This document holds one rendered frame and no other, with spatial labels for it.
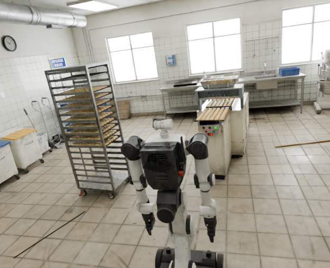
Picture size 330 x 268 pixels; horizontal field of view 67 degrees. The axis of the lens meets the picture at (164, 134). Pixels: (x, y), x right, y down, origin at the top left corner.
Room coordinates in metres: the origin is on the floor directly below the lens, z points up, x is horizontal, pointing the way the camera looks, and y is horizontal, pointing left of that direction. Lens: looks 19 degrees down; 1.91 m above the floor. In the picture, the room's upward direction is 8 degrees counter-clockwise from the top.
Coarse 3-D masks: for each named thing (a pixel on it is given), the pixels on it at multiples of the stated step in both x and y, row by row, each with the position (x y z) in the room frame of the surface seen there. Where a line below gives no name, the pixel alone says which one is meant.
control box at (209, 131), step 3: (201, 126) 3.19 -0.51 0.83; (204, 126) 3.18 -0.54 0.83; (207, 126) 3.16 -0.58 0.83; (210, 126) 3.14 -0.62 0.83; (213, 126) 3.13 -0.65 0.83; (216, 126) 3.11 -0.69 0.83; (201, 129) 3.19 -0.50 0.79; (204, 129) 3.18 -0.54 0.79; (207, 129) 3.16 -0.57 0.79; (210, 129) 3.15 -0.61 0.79; (213, 129) 3.13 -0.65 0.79; (216, 129) 3.11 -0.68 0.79; (204, 132) 3.18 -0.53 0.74; (207, 132) 3.16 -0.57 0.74; (210, 132) 3.15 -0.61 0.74; (213, 132) 3.13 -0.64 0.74; (216, 132) 3.11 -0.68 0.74; (207, 135) 3.17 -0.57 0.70; (210, 135) 3.15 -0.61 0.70; (213, 135) 3.13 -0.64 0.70; (216, 135) 3.12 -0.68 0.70
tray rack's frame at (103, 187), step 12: (48, 72) 3.25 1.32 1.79; (72, 72) 3.69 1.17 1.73; (48, 84) 3.27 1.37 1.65; (60, 120) 3.27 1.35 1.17; (72, 168) 3.27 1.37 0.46; (84, 168) 3.49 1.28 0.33; (96, 180) 3.39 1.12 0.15; (108, 180) 3.34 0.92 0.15; (120, 180) 3.29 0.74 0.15; (108, 192) 3.04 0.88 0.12
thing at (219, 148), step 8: (200, 128) 3.23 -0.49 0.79; (224, 128) 3.21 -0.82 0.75; (208, 136) 3.19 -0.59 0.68; (216, 136) 3.15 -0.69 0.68; (224, 136) 3.18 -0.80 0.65; (208, 144) 3.19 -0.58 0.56; (216, 144) 3.15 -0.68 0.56; (224, 144) 3.14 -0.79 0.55; (208, 152) 3.20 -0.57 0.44; (216, 152) 3.15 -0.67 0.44; (224, 152) 3.12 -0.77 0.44; (216, 160) 3.16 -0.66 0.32; (224, 160) 3.11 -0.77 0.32; (216, 168) 3.16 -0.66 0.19; (224, 168) 3.12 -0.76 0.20; (216, 176) 3.19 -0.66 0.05; (224, 176) 3.17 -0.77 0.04
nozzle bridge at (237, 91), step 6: (240, 84) 3.97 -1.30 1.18; (198, 90) 3.93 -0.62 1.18; (204, 90) 3.89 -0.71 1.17; (210, 90) 3.85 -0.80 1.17; (216, 90) 3.81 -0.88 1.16; (222, 90) 3.86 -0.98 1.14; (228, 90) 3.83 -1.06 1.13; (234, 90) 3.79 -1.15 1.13; (240, 90) 3.67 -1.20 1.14; (198, 96) 3.95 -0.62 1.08; (204, 96) 3.98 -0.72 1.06; (210, 96) 3.94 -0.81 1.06; (222, 96) 3.86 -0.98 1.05; (234, 96) 3.74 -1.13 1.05; (240, 96) 3.67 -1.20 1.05; (198, 102) 4.04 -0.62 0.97; (240, 102) 3.78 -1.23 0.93; (198, 108) 4.05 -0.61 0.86
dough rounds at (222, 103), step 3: (219, 99) 4.21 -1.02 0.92; (222, 99) 4.20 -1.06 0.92; (231, 99) 4.09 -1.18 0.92; (234, 99) 4.14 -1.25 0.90; (210, 102) 4.11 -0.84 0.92; (213, 102) 4.13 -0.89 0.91; (216, 102) 4.06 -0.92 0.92; (219, 102) 4.03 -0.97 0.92; (222, 102) 3.99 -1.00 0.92; (225, 102) 3.96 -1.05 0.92; (228, 102) 3.98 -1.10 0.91; (231, 102) 3.91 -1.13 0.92; (210, 105) 3.92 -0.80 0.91; (213, 105) 3.87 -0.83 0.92; (216, 105) 3.84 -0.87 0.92; (219, 105) 3.81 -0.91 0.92; (222, 105) 3.85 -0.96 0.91; (225, 105) 3.77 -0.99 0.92; (228, 105) 3.75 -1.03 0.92; (231, 105) 3.79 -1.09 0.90
